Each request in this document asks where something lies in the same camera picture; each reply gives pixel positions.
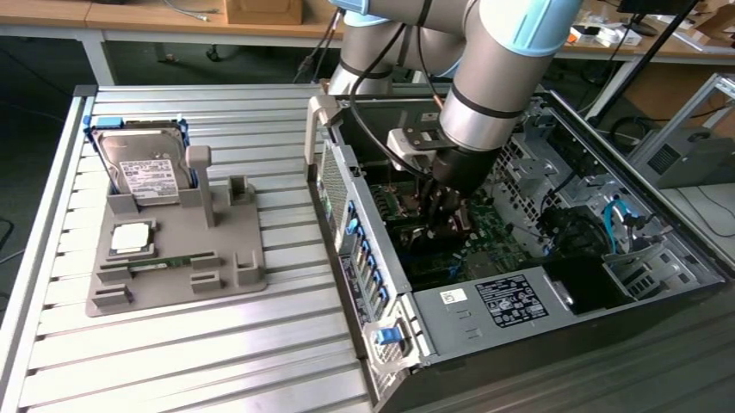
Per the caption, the brown cardboard box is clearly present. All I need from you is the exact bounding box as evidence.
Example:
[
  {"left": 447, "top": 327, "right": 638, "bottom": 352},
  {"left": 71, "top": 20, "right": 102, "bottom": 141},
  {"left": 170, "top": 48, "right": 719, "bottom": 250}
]
[{"left": 223, "top": 0, "right": 304, "bottom": 25}]

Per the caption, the white box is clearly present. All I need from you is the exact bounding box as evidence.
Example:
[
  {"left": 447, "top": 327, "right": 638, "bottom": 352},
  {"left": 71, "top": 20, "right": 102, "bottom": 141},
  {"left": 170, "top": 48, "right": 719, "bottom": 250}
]
[{"left": 596, "top": 26, "right": 643, "bottom": 47}]

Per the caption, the blue disk wire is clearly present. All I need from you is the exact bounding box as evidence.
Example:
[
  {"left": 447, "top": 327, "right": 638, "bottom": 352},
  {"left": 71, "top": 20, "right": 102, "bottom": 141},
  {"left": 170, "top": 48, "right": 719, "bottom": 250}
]
[{"left": 602, "top": 195, "right": 640, "bottom": 255}]

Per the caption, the grey computer tower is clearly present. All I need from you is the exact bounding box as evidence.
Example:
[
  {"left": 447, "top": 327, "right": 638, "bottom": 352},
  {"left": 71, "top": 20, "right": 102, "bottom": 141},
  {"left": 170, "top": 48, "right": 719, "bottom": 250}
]
[{"left": 628, "top": 126, "right": 735, "bottom": 190}]

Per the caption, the graphics card with fan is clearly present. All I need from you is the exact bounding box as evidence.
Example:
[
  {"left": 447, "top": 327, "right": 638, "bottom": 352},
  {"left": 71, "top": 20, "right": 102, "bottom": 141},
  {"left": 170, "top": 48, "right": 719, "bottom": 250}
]
[{"left": 392, "top": 208, "right": 475, "bottom": 259}]

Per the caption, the silver hard disk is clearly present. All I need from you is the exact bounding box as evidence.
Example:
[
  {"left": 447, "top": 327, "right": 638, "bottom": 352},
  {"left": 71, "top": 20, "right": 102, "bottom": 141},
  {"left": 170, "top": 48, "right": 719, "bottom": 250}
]
[{"left": 91, "top": 121, "right": 194, "bottom": 207}]

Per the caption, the green motherboard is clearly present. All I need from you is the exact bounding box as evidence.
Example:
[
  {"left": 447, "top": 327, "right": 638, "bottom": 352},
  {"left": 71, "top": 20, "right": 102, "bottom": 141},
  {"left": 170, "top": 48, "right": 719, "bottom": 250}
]
[{"left": 367, "top": 180, "right": 532, "bottom": 289}]

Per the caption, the silver CPU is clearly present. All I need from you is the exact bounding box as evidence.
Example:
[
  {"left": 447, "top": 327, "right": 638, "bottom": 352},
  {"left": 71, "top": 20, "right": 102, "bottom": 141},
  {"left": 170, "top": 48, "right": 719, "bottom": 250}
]
[{"left": 108, "top": 222, "right": 158, "bottom": 256}]

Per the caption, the beige card retention latch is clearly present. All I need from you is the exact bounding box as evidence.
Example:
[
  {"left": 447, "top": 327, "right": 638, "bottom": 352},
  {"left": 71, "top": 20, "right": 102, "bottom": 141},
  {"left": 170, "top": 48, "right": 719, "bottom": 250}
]
[{"left": 302, "top": 95, "right": 342, "bottom": 167}]

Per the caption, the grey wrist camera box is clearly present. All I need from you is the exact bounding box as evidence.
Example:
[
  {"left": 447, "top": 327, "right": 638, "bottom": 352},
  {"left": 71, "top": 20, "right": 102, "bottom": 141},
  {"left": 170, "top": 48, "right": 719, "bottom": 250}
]
[{"left": 387, "top": 127, "right": 455, "bottom": 171}]

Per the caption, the wooden desk with clutter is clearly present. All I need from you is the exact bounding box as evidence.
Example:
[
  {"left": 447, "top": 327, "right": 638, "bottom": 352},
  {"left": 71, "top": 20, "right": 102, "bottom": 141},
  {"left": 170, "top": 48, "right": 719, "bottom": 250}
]
[{"left": 554, "top": 0, "right": 735, "bottom": 126}]

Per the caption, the orange and black box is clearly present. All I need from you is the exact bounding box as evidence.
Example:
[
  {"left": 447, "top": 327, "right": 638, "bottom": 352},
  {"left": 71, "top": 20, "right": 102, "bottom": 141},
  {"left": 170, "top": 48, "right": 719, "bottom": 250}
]
[{"left": 566, "top": 25, "right": 602, "bottom": 45}]

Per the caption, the grey parts rack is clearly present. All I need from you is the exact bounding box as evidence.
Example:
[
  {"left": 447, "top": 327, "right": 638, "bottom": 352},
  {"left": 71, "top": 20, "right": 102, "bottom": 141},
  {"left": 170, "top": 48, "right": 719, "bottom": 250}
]
[{"left": 84, "top": 145, "right": 270, "bottom": 318}]

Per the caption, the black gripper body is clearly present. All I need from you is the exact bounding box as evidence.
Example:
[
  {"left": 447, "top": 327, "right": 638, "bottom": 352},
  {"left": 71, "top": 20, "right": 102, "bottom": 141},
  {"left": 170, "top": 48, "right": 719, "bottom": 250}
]
[{"left": 426, "top": 145, "right": 502, "bottom": 199}]

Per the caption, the black tripod pole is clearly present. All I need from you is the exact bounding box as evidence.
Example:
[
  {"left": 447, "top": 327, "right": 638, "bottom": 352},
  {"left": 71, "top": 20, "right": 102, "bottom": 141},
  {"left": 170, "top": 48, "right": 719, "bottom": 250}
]
[{"left": 583, "top": 0, "right": 706, "bottom": 128}]

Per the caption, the hanging cable with plug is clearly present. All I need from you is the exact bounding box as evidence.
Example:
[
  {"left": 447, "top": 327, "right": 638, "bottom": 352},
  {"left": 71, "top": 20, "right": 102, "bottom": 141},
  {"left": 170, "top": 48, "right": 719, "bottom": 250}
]
[{"left": 294, "top": 0, "right": 350, "bottom": 83}]

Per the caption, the green RAM stick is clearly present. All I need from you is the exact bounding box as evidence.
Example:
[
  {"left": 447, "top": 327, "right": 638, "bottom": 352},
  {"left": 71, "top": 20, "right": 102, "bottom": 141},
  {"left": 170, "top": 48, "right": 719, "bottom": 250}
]
[{"left": 127, "top": 254, "right": 196, "bottom": 271}]

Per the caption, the black camera cable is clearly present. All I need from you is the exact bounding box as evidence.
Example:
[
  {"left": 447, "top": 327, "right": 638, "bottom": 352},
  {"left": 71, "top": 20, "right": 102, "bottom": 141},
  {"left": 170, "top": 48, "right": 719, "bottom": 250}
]
[{"left": 348, "top": 21, "right": 438, "bottom": 177}]

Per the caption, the folded brown cardboard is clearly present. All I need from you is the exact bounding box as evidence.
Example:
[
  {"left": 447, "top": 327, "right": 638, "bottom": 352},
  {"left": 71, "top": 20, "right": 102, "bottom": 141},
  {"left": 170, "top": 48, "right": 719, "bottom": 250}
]
[{"left": 691, "top": 3, "right": 735, "bottom": 47}]

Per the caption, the aluminium frame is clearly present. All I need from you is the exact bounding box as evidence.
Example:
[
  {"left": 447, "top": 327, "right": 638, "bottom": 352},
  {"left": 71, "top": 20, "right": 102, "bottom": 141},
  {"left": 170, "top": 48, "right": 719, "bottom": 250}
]
[{"left": 631, "top": 72, "right": 735, "bottom": 151}]

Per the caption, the black monitor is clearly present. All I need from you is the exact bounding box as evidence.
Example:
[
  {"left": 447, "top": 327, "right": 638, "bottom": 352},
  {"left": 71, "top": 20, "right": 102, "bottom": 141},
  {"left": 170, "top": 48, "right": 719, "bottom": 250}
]
[{"left": 616, "top": 0, "right": 699, "bottom": 38}]

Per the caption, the blue disk caddy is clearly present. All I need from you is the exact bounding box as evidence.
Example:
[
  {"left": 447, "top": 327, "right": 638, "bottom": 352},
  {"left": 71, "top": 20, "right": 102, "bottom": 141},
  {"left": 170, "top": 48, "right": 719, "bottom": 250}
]
[{"left": 82, "top": 113, "right": 202, "bottom": 197}]

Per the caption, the CPU socket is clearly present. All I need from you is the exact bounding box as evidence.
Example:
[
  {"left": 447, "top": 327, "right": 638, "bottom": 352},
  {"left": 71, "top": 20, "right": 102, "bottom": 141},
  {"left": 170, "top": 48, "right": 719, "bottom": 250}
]
[{"left": 395, "top": 188, "right": 426, "bottom": 214}]

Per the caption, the grey power supply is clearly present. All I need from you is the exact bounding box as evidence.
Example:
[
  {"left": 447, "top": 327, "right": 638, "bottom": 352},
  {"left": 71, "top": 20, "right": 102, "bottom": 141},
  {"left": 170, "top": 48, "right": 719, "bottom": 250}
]
[{"left": 410, "top": 265, "right": 575, "bottom": 358}]

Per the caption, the wooden desk with white legs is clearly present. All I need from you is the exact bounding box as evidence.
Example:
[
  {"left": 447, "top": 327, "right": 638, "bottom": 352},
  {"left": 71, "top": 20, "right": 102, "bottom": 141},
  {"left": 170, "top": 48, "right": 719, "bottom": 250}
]
[{"left": 0, "top": 0, "right": 346, "bottom": 87}]

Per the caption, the open black PC case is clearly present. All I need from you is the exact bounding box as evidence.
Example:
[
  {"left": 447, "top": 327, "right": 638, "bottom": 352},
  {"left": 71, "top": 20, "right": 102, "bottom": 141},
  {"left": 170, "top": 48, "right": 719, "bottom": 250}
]
[{"left": 303, "top": 88, "right": 730, "bottom": 413}]

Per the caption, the white cable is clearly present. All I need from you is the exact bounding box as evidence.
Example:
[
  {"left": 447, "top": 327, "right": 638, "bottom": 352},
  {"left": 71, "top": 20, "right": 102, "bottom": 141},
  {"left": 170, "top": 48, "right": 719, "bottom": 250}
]
[{"left": 162, "top": 0, "right": 223, "bottom": 22}]

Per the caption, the silver disk bay cage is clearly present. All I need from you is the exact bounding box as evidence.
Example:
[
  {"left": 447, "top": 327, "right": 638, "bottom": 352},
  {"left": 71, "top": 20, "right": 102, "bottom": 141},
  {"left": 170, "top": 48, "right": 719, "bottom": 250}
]
[{"left": 487, "top": 137, "right": 575, "bottom": 225}]

